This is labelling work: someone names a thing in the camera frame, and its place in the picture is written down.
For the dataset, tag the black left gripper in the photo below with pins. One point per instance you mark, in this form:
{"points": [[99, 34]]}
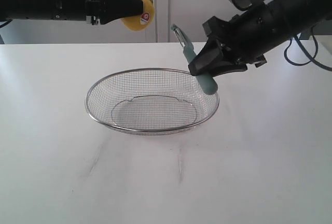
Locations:
{"points": [[105, 11]]}

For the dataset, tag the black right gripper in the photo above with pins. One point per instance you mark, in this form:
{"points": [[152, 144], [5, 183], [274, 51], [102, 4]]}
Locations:
{"points": [[233, 44]]}

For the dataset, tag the yellow lemon with sticker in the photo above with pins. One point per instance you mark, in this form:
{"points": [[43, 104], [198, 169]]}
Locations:
{"points": [[142, 21]]}

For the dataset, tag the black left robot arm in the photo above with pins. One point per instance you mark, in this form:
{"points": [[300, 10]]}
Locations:
{"points": [[58, 10]]}

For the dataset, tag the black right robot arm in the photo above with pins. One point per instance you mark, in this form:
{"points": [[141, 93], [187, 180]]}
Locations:
{"points": [[291, 17]]}

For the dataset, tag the white cabinet doors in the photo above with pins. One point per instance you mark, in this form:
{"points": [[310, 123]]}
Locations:
{"points": [[189, 15]]}

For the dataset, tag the oval wire mesh basket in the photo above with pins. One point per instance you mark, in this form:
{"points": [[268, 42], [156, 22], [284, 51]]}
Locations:
{"points": [[150, 101]]}

